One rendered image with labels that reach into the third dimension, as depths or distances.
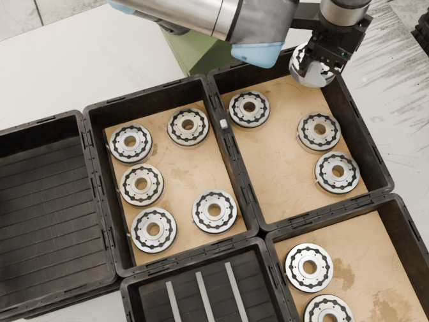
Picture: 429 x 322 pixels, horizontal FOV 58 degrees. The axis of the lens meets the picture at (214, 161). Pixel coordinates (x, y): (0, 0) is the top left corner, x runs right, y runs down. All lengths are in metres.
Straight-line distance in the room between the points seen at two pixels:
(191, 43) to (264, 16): 0.53
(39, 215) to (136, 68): 0.53
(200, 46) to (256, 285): 0.63
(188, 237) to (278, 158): 0.29
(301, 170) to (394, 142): 0.34
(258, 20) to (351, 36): 0.19
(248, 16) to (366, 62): 0.74
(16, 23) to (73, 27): 1.14
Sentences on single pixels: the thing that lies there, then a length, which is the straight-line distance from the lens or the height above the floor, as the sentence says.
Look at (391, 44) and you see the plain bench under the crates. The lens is 1.36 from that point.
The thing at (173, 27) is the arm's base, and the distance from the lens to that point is 1.11.
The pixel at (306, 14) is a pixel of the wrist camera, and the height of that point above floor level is 1.16.
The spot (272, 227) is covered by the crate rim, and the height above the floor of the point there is 0.93.
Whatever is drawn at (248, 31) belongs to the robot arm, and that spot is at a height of 1.24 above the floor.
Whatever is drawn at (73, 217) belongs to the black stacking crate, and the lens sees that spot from 0.97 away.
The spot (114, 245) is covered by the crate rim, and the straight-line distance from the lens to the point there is 0.84.
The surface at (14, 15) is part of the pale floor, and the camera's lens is 2.55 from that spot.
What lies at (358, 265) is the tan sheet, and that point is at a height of 0.83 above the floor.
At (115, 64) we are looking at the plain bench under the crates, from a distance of 1.27.
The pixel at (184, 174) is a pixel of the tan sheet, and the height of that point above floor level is 0.83.
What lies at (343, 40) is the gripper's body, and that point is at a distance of 0.73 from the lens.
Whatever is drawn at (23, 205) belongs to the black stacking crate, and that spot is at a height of 0.83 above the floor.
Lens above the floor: 1.71
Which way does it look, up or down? 70 degrees down
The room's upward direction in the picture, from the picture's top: 5 degrees counter-clockwise
